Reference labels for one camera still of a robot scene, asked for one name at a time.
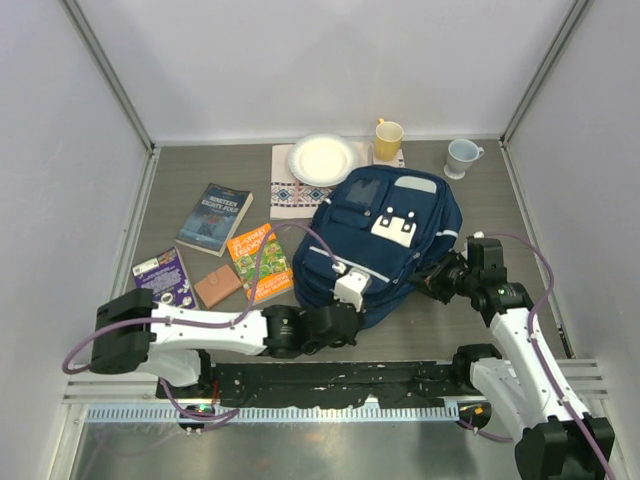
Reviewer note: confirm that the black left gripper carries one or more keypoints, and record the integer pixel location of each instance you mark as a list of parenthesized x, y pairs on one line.
[(349, 341)]

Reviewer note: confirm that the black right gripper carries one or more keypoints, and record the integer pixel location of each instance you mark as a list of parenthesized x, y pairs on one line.
[(433, 281)]

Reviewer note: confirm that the blue student backpack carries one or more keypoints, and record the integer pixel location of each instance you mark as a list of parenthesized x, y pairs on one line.
[(385, 221)]

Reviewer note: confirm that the orange Treehouse book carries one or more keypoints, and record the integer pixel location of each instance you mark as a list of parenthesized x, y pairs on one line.
[(261, 264)]

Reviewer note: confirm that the Nineteen Eighty-Four book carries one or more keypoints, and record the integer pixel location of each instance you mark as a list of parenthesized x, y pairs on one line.
[(214, 219)]

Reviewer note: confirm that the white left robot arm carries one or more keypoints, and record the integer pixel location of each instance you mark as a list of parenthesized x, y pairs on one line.
[(136, 334)]

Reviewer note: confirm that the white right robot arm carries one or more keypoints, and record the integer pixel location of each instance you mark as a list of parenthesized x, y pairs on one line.
[(555, 435)]

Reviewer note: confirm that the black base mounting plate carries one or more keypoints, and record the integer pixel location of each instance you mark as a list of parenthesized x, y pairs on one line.
[(329, 385)]

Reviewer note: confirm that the brown leather wallet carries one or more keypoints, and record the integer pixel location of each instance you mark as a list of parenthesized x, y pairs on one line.
[(217, 286)]

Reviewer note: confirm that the patterned cloth placemat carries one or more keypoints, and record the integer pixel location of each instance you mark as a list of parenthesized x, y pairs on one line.
[(291, 199)]

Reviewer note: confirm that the light blue mug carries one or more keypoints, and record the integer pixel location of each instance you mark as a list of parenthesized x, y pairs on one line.
[(461, 155)]

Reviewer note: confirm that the yellow mug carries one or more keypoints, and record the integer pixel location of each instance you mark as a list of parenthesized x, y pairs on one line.
[(388, 139)]

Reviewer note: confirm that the white paper plate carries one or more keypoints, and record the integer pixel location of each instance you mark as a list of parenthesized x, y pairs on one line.
[(322, 160)]

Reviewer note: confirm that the purple paperback book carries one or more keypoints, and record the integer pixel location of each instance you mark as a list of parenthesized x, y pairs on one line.
[(165, 274)]

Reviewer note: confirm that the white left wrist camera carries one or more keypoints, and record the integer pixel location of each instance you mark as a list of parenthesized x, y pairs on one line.
[(350, 286)]

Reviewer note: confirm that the slotted cable duct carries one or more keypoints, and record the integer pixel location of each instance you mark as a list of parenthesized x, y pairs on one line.
[(369, 412)]

